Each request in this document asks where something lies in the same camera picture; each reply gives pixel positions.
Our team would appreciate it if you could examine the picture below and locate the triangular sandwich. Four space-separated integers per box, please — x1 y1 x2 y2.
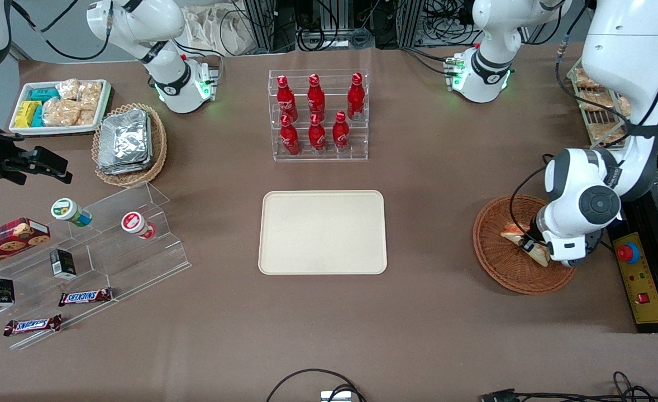
499 222 552 267

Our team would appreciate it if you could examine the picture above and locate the white rectangular snack tray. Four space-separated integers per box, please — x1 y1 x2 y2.
9 79 113 136

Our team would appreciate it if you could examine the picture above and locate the round brown wicker basket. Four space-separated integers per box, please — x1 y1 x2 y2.
473 194 579 295

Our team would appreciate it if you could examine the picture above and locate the oval light wicker basket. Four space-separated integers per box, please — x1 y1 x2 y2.
92 103 168 188

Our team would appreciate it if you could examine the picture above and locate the beige rectangular serving tray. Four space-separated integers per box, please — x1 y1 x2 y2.
258 190 388 275

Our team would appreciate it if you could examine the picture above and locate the green lid yogurt cup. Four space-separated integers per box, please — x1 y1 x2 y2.
51 198 93 228

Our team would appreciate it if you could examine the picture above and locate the yellow snack pack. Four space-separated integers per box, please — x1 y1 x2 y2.
14 100 42 128

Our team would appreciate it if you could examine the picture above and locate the red cookie box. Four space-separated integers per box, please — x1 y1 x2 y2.
0 217 51 274

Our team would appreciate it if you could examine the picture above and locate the silver foil wrapped packet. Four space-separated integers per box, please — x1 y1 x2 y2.
97 111 154 176
99 109 150 169

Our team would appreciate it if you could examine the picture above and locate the black appliance with yellow panel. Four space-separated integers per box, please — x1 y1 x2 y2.
605 156 658 334

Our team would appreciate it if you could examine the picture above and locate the red lid yogurt cup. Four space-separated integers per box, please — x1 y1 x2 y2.
121 211 157 241

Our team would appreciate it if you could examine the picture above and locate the clear acrylic stepped stand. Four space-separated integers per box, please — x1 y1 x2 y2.
0 181 192 351

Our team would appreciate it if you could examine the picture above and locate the brown snickers bar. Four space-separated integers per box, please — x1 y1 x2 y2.
3 314 63 337
58 288 114 308

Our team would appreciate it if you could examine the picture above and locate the beige cloth bag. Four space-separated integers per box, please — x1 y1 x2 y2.
181 3 257 57

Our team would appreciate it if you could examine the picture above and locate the red cola bottle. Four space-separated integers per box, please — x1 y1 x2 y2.
347 72 366 122
276 75 299 123
308 113 327 155
307 73 326 119
280 114 302 156
332 111 351 154

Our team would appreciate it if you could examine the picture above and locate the clear acrylic bottle rack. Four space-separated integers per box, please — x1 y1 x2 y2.
268 69 369 162

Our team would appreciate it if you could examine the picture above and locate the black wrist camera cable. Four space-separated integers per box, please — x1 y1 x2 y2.
509 0 658 242

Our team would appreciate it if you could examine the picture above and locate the white wire rack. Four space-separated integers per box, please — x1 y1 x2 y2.
566 56 658 148

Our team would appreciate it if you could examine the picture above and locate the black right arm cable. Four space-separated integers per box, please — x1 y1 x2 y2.
11 0 113 61

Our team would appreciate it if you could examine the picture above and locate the aluminium frame post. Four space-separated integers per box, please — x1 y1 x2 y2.
243 0 277 54
398 0 425 49

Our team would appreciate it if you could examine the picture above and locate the black looped cable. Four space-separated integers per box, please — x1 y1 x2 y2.
266 368 368 402

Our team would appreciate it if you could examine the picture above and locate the tangled black cable bundle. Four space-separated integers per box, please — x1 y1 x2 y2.
276 0 478 52

